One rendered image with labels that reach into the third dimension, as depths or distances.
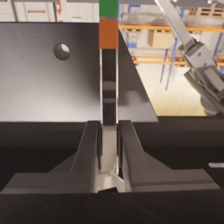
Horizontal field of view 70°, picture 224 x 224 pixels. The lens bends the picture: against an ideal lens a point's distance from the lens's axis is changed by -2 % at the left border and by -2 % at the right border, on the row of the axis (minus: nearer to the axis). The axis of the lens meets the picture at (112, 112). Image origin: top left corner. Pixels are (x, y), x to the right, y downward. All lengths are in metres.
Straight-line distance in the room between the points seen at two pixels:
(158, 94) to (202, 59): 10.45
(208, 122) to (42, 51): 0.23
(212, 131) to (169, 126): 0.07
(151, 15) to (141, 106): 9.28
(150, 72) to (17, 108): 9.86
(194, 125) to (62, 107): 0.18
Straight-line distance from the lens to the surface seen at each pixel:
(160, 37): 8.20
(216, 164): 0.29
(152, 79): 10.21
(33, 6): 9.76
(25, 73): 0.20
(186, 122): 0.25
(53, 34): 0.18
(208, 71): 0.30
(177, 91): 11.05
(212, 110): 0.38
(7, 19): 10.33
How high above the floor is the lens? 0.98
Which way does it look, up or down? 32 degrees up
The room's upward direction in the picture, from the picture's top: 178 degrees counter-clockwise
